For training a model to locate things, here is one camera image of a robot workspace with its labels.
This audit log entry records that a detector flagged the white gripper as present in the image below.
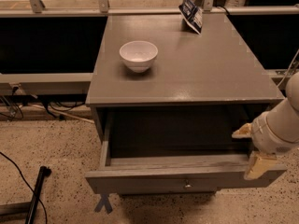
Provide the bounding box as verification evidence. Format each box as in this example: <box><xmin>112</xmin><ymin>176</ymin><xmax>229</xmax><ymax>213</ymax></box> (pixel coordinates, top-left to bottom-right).
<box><xmin>232</xmin><ymin>112</ymin><xmax>299</xmax><ymax>180</ymax></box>

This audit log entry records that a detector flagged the white ceramic bowl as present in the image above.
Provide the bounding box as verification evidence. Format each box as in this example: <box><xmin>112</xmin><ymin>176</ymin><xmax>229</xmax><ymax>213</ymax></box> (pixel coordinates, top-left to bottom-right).
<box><xmin>119</xmin><ymin>40</ymin><xmax>158</xmax><ymax>73</ymax></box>

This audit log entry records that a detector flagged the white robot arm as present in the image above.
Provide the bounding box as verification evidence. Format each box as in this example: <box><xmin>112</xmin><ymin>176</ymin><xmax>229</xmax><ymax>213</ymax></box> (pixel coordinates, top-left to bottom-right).
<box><xmin>232</xmin><ymin>73</ymin><xmax>299</xmax><ymax>180</ymax></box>

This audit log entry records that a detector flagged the black metal stand leg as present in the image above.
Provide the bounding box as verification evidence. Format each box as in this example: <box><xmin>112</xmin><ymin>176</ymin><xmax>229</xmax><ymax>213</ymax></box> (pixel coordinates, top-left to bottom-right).
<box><xmin>0</xmin><ymin>166</ymin><xmax>51</xmax><ymax>224</ymax></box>

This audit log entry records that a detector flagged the black floor cable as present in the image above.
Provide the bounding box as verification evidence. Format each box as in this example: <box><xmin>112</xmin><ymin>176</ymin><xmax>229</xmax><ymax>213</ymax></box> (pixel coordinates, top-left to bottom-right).
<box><xmin>0</xmin><ymin>151</ymin><xmax>49</xmax><ymax>224</ymax></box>

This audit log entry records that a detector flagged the white cable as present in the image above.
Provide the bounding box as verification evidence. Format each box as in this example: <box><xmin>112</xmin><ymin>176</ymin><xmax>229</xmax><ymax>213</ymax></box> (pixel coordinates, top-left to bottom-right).
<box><xmin>18</xmin><ymin>102</ymin><xmax>95</xmax><ymax>124</ymax></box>

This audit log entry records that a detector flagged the grey top drawer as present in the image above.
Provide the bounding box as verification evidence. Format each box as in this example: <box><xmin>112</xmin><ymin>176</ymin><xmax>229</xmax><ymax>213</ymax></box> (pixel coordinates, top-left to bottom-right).
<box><xmin>84</xmin><ymin>105</ymin><xmax>288</xmax><ymax>196</ymax></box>

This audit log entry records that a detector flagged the metal railing frame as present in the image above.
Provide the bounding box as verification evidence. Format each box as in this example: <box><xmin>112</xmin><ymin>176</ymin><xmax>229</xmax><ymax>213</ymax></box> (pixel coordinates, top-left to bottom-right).
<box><xmin>0</xmin><ymin>0</ymin><xmax>298</xmax><ymax>96</ymax></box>

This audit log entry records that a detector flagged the blue white snack bag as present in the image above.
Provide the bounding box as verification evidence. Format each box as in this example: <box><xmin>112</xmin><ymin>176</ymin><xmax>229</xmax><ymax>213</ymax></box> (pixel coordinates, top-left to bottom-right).
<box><xmin>178</xmin><ymin>0</ymin><xmax>203</xmax><ymax>35</ymax></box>

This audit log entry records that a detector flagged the black cable bundle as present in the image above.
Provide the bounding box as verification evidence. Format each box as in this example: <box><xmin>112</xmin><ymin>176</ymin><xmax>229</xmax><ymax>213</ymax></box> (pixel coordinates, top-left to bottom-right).
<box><xmin>0</xmin><ymin>86</ymin><xmax>87</xmax><ymax>121</ymax></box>

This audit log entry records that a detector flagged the blue tape cross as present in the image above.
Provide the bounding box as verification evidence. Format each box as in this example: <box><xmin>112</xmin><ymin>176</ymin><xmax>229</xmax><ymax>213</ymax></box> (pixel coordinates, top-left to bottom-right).
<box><xmin>94</xmin><ymin>193</ymin><xmax>113</xmax><ymax>214</ymax></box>

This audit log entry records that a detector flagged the grey drawer cabinet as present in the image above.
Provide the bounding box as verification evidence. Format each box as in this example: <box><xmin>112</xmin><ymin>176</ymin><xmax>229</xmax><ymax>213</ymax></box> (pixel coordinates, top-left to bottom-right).
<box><xmin>85</xmin><ymin>13</ymin><xmax>285</xmax><ymax>198</ymax></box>

